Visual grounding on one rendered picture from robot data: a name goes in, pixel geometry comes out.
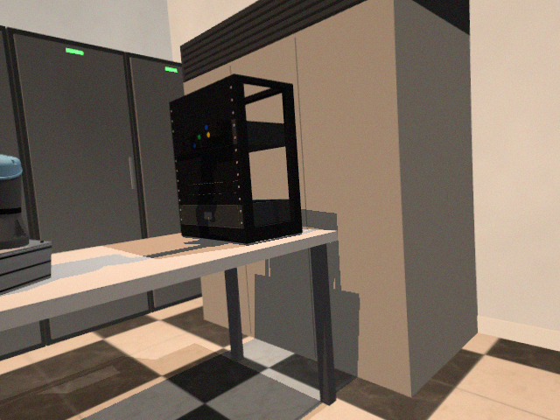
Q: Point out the black open-frame server rack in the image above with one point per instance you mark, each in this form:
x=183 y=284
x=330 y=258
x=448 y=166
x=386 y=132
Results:
x=210 y=131

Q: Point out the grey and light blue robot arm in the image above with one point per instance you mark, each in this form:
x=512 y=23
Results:
x=13 y=232

